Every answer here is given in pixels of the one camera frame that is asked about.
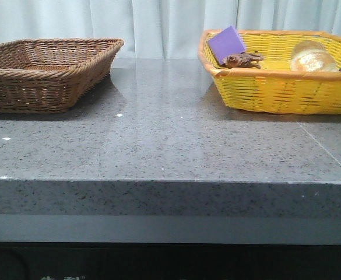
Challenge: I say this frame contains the brown toy animal figure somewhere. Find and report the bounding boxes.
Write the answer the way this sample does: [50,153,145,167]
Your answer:
[223,52,265,69]

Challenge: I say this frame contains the yellow woven basket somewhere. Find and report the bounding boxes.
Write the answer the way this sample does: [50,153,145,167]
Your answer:
[198,29,341,114]

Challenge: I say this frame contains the brown wicker basket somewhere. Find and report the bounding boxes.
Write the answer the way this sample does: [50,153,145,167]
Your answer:
[0,38,124,114]

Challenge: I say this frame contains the pale curtain backdrop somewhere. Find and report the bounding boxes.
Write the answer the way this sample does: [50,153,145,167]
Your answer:
[0,1,341,59]

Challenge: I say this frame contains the bread loaf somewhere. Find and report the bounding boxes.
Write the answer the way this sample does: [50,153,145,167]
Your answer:
[290,40,339,72]

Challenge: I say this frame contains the purple sponge block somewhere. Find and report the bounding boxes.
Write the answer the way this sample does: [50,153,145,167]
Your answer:
[207,26,247,65]

